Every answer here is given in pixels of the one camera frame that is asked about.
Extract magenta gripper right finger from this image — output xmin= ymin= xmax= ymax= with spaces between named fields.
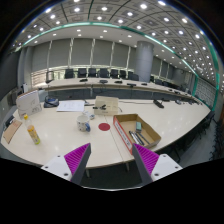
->
xmin=132 ymin=143 xmax=159 ymax=185

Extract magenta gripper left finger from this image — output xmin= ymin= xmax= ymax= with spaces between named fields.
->
xmin=64 ymin=143 xmax=91 ymax=185

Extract yellow labelled plastic bottle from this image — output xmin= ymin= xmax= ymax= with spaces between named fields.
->
xmin=24 ymin=114 xmax=40 ymax=145

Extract silver pen in box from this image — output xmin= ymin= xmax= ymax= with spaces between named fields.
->
xmin=129 ymin=131 xmax=140 ymax=144

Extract black pen in box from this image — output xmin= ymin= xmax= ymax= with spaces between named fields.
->
xmin=136 ymin=132 xmax=150 ymax=145

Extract open cardboard box red side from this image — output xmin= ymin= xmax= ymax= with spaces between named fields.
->
xmin=113 ymin=114 xmax=161 ymax=152

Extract teal eraser block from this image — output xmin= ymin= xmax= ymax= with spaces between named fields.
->
xmin=136 ymin=121 xmax=142 ymax=132

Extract red round coaster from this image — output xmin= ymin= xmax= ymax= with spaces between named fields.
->
xmin=98 ymin=123 xmax=110 ymax=131

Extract small white blue packet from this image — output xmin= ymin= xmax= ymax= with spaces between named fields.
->
xmin=83 ymin=111 xmax=95 ymax=120

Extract white paper sheets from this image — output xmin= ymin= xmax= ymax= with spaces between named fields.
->
xmin=57 ymin=100 xmax=84 ymax=112

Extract black remote on table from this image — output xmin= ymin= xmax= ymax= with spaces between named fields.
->
xmin=153 ymin=100 xmax=164 ymax=108

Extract beige cardboard box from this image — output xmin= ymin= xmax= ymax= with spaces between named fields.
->
xmin=94 ymin=96 xmax=118 ymax=116

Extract black desk telephone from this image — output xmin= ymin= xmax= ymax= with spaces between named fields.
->
xmin=44 ymin=96 xmax=59 ymax=108

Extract brown cardboard envelope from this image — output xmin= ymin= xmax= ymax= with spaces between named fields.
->
xmin=3 ymin=120 xmax=22 ymax=143

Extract long curved conference desk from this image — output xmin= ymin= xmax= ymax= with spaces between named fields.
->
xmin=33 ymin=77 xmax=204 ymax=104

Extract white cardboard box red print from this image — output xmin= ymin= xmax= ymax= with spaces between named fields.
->
xmin=16 ymin=90 xmax=42 ymax=118

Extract black office chair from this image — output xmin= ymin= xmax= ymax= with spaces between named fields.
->
xmin=65 ymin=69 xmax=74 ymax=79
xmin=88 ymin=68 xmax=97 ymax=77
xmin=78 ymin=68 xmax=87 ymax=78
xmin=99 ymin=68 xmax=109 ymax=78
xmin=128 ymin=74 xmax=139 ymax=81
xmin=110 ymin=69 xmax=119 ymax=79

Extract grey round pillar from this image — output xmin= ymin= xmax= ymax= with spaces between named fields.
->
xmin=134 ymin=41 xmax=154 ymax=82

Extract white patterned mug blue handle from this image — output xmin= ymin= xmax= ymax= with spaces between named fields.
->
xmin=77 ymin=115 xmax=91 ymax=132

